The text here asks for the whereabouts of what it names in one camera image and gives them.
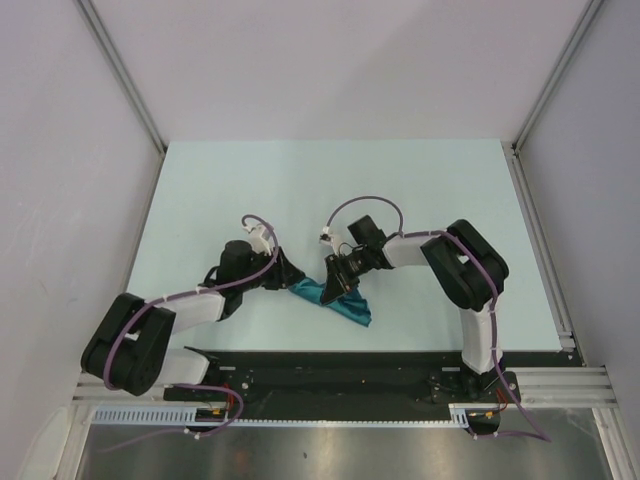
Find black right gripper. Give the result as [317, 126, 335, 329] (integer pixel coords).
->
[322, 247, 373, 306]

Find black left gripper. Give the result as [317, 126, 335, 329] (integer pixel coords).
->
[238, 246, 305, 292]

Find teal satin napkin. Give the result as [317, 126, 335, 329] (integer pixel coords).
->
[288, 277, 372, 327]

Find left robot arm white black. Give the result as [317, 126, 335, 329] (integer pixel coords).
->
[80, 240, 306, 400]

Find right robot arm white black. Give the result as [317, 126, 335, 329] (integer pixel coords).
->
[320, 215, 509, 401]

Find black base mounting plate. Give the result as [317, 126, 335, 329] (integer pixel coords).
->
[163, 351, 511, 423]

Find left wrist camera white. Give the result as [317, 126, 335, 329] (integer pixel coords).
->
[243, 224, 274, 256]

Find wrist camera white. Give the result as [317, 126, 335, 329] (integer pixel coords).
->
[243, 224, 274, 256]
[319, 225, 343, 254]

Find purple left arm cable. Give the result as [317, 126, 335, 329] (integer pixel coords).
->
[97, 214, 280, 451]

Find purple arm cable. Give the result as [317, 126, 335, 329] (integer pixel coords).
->
[97, 214, 280, 451]
[324, 195, 551, 442]

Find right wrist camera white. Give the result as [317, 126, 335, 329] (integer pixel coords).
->
[319, 225, 343, 254]

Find white slotted cable duct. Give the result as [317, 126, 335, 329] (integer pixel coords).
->
[92, 405, 469, 428]

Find right aluminium side rail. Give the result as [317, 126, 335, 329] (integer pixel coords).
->
[502, 142, 579, 351]

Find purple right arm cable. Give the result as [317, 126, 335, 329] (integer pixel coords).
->
[324, 195, 551, 442]

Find left aluminium corner post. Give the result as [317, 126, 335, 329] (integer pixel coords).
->
[73, 0, 168, 158]

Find aluminium corner post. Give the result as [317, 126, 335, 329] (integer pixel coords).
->
[511, 0, 608, 154]
[73, 0, 168, 158]

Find right aluminium corner post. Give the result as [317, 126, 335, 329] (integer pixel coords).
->
[511, 0, 608, 154]

